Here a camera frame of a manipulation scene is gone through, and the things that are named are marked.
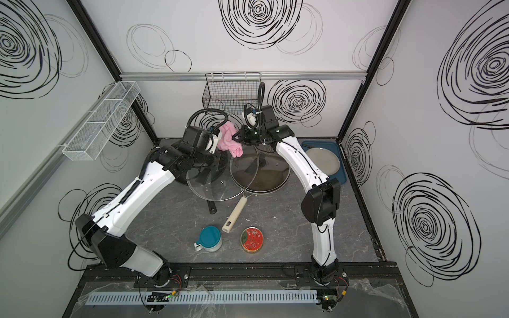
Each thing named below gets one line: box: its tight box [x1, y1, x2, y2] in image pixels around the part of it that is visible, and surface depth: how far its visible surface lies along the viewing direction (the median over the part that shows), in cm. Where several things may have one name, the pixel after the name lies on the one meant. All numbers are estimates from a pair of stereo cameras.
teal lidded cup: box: [193, 225, 223, 253], surface depth 78 cm
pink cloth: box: [216, 120, 244, 158], surface depth 77 cm
